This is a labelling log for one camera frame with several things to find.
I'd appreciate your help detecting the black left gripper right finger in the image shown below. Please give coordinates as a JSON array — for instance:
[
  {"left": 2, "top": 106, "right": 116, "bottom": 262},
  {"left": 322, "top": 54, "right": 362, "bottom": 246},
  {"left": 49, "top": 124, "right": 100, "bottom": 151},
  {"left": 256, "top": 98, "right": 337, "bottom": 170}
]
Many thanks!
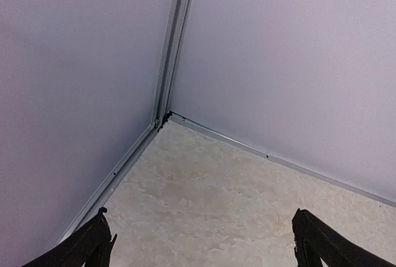
[{"left": 292, "top": 209, "right": 393, "bottom": 266}]

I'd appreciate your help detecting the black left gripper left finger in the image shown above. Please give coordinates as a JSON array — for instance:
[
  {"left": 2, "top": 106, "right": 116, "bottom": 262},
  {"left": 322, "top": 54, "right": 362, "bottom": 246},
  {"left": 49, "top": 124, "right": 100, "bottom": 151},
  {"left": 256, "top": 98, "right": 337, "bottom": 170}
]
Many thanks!
[{"left": 24, "top": 207, "right": 117, "bottom": 267}]

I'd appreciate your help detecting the aluminium corner frame post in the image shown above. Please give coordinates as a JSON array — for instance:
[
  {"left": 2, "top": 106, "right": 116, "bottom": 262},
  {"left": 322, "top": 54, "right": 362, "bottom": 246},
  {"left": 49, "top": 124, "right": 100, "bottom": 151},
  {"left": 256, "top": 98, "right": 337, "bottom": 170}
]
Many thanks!
[{"left": 57, "top": 0, "right": 191, "bottom": 244}]

